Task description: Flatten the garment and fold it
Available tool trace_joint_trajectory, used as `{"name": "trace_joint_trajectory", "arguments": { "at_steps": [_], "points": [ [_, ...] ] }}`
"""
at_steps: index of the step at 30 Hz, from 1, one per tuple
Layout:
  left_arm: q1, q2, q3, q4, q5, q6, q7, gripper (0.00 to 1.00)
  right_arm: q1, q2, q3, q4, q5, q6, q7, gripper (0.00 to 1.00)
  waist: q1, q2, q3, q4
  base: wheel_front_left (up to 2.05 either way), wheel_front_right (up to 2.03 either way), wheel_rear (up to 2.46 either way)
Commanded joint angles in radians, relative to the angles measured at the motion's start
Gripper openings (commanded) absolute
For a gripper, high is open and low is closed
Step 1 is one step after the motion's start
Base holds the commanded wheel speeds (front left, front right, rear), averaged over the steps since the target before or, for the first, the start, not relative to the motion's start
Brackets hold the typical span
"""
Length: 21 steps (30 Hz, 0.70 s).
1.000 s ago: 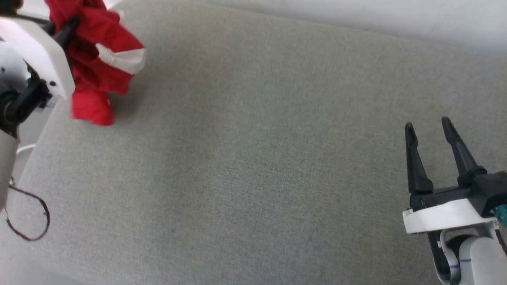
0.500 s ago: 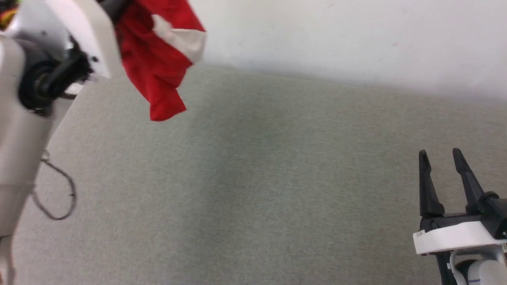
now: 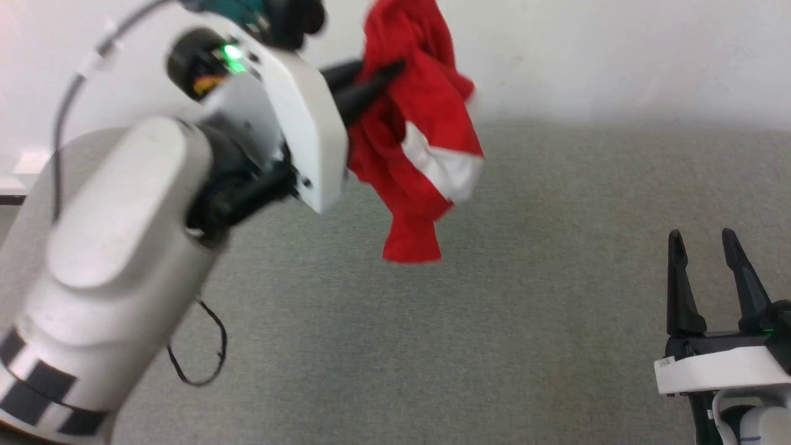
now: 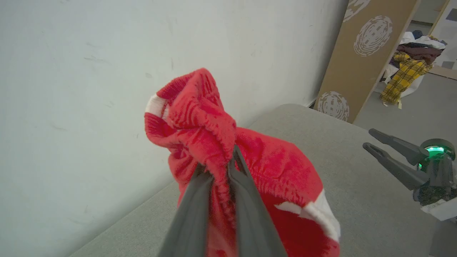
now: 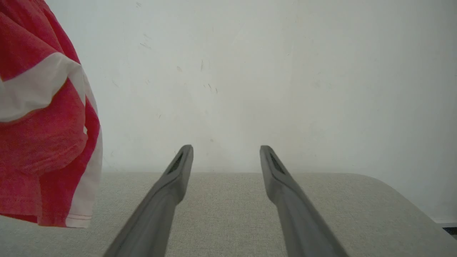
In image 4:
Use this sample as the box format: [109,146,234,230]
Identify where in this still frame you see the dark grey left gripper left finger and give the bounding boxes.
[158,163,215,257]

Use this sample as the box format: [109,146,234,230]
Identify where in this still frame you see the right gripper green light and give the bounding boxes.
[363,128,457,207]

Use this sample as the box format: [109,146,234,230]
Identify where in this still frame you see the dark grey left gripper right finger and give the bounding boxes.
[227,145,288,257]

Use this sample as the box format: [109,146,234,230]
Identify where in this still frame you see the red garment with white trim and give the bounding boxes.
[144,68,341,257]

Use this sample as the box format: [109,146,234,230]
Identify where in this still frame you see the yellow plaid garment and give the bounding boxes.
[380,52,433,106]

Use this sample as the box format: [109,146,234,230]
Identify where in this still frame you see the dark maroon garment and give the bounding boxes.
[396,43,445,65]

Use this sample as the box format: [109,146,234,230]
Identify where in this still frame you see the grey fabric sofa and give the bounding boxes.
[70,104,457,257]

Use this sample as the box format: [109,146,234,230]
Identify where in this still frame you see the pile of clothes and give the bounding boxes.
[375,31,447,99]

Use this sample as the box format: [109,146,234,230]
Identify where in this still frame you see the brown cardboard panel white prints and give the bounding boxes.
[314,0,422,124]

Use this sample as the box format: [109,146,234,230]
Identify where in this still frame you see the white board with grey squares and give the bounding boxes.
[428,0,457,81]

